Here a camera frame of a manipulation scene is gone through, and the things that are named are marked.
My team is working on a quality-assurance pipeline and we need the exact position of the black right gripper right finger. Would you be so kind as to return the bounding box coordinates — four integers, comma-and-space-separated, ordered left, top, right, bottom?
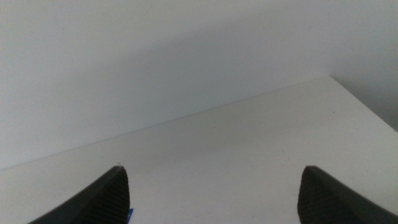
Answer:
297, 165, 398, 224

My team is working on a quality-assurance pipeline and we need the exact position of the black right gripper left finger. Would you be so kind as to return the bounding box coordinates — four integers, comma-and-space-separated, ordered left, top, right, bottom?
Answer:
27, 165, 131, 224

